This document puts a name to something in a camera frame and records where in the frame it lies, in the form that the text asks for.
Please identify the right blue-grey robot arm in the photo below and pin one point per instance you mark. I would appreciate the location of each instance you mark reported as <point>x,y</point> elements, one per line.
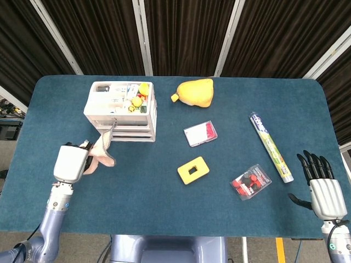
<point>340,243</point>

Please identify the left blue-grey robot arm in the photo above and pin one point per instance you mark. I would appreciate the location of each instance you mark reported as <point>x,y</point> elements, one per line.
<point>53,219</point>

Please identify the blue green wrapped roll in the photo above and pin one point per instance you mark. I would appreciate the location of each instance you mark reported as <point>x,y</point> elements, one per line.
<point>270,145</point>

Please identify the white table leg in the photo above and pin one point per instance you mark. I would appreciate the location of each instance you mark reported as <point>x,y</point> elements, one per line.
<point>244,250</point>

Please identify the black equipment box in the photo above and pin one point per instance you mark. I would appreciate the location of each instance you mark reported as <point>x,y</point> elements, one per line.
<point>9,131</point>

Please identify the blue-grey robot torso base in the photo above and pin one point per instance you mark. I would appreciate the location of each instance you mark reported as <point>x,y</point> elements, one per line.
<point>167,249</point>

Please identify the white metal frame post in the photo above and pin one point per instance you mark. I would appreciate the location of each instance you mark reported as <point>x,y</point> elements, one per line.
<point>143,38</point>
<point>329,52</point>
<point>59,41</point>
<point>229,38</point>
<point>12,98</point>

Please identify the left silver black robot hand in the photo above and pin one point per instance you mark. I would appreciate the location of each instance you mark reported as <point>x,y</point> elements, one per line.
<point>70,163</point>

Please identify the blue felt table cover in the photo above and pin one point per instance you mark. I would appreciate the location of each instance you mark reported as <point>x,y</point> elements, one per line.
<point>153,208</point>

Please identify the clear box red black pieces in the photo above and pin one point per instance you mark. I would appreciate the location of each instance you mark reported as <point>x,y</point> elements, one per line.
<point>249,183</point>

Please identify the yellow rectangular sponge frame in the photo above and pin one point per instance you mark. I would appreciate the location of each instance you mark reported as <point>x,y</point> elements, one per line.
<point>183,172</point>

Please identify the light pink knitted cloth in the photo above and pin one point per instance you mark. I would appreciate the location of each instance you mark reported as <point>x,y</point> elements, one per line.
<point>102,150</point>

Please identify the white plastic drawer organizer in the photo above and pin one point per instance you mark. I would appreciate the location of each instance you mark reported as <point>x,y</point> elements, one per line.
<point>109,102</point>

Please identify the dark pleated curtain panel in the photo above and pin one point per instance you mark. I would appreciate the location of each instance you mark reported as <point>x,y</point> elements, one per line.
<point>101,35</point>
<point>22,49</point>
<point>186,35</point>
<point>279,38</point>
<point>340,96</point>

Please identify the yellow plush pouch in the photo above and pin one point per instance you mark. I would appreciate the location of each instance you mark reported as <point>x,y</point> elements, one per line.
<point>196,93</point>

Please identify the clear case white red card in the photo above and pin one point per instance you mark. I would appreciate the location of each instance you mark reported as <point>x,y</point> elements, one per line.
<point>197,134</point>

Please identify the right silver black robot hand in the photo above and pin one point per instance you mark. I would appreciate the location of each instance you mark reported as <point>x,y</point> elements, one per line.
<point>327,197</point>

